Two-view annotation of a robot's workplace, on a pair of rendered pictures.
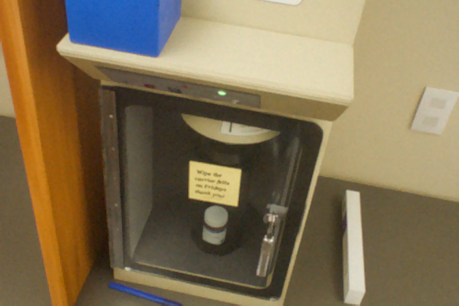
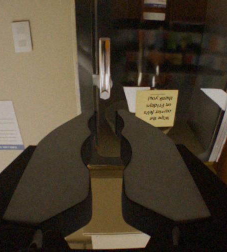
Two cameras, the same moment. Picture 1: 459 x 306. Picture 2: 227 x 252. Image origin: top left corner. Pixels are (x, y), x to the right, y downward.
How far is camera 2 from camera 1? 0.77 m
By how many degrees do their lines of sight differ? 71
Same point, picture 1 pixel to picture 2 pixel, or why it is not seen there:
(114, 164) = not seen: outside the picture
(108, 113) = (217, 148)
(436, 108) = (21, 39)
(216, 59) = not seen: hidden behind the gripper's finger
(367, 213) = not seen: outside the picture
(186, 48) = not seen: hidden behind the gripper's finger
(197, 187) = (169, 102)
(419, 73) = (38, 57)
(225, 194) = (146, 101)
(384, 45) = (61, 68)
